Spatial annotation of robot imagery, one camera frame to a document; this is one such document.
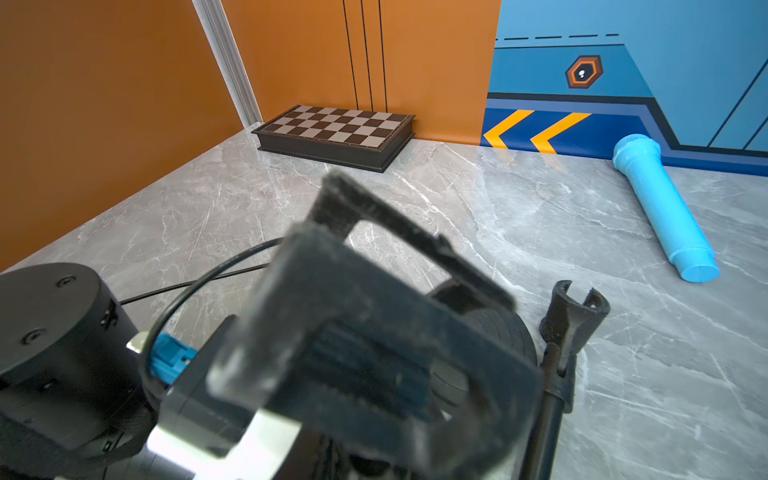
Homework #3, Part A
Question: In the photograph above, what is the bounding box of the black stand pole with clip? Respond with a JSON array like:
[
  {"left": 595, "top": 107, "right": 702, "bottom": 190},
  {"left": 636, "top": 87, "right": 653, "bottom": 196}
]
[{"left": 207, "top": 171, "right": 542, "bottom": 479}]

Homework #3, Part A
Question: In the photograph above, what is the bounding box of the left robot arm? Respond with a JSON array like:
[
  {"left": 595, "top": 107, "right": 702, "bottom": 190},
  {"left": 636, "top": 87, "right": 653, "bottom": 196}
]
[{"left": 1, "top": 263, "right": 156, "bottom": 479}]

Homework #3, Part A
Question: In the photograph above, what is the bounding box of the light blue toy microphone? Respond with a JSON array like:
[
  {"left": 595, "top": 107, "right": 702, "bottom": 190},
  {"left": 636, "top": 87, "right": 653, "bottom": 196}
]
[{"left": 613, "top": 134, "right": 720, "bottom": 283}]

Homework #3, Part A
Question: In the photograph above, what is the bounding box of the black white checkerboard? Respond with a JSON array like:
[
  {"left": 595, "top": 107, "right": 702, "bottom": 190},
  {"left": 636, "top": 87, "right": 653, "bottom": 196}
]
[{"left": 253, "top": 105, "right": 415, "bottom": 173}]

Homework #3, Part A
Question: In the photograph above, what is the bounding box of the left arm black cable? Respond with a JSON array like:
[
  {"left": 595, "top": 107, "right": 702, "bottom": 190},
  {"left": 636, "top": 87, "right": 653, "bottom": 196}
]
[{"left": 119, "top": 236, "right": 283, "bottom": 391}]

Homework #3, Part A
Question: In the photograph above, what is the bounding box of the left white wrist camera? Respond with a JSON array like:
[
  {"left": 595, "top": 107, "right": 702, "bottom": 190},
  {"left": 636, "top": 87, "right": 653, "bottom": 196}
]
[{"left": 104, "top": 315, "right": 312, "bottom": 479}]

